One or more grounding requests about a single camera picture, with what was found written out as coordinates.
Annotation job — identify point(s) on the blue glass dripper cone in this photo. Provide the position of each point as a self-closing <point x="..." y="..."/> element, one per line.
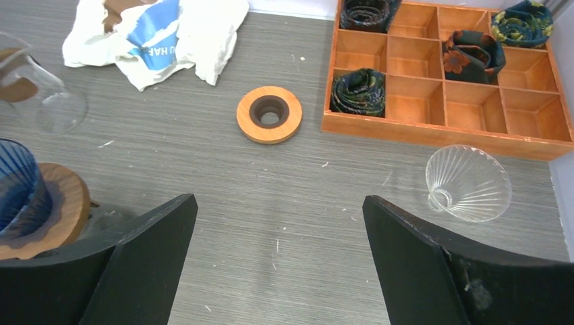
<point x="26" y="203"/>

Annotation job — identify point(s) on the small glass carafe wood collar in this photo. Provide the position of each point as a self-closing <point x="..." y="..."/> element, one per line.
<point x="40" y="97"/>

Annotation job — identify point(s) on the crumpled white plastic bag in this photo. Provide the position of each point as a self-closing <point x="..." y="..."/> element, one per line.
<point x="151" y="40"/>

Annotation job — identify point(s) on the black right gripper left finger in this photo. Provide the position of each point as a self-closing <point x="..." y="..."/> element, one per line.
<point x="127" y="274"/>

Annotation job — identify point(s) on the rolled orange floral tie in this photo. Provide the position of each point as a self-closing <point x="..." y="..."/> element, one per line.
<point x="472" y="56"/>

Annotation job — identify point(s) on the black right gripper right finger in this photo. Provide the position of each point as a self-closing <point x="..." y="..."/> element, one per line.
<point x="431" y="275"/>

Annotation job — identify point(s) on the rolled green floral tie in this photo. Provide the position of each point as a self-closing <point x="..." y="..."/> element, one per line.
<point x="527" y="24"/>

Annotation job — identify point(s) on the rolled dark green tie front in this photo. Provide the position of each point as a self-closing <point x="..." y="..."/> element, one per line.
<point x="361" y="92"/>

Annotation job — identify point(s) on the rolled dark tie back left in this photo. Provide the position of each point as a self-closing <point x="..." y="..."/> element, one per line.
<point x="368" y="15"/>

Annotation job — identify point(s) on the orange wooden compartment tray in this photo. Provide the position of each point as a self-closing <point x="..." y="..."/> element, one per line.
<point x="524" y="113"/>

